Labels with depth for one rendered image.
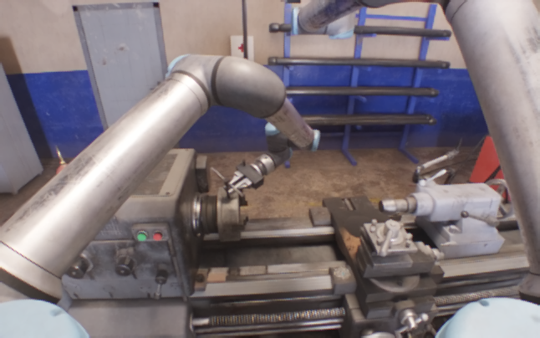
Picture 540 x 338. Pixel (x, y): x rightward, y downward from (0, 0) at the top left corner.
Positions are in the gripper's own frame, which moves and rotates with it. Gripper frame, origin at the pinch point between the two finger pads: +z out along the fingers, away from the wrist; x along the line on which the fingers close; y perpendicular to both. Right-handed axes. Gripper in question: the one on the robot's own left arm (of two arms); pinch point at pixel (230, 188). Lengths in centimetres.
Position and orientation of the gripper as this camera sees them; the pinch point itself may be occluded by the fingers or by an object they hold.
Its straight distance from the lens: 117.1
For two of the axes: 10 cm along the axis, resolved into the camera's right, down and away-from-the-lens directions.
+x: 6.8, 5.6, -4.7
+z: -7.3, 5.2, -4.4
